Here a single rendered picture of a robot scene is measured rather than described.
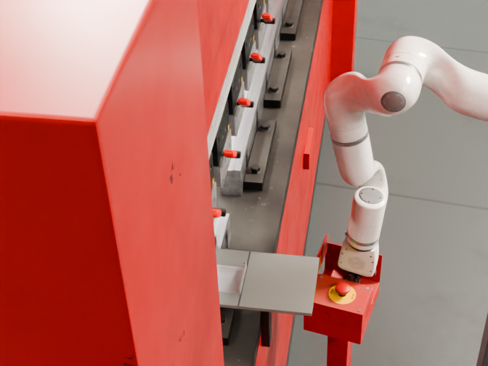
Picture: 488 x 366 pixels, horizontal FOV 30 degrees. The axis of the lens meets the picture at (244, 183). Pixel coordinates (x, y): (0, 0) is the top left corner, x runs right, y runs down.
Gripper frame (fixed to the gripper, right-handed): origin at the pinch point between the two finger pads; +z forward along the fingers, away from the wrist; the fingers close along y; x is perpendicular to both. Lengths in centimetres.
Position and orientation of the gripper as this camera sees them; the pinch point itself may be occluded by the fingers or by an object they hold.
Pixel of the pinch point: (354, 279)
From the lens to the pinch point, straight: 253.6
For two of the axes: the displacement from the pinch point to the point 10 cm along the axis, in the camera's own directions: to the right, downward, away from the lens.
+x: 3.5, -6.2, 7.0
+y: 9.3, 2.7, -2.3
